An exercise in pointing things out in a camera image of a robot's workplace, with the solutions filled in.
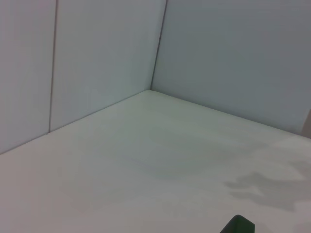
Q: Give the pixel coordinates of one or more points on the green glasses case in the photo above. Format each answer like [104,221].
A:
[239,225]

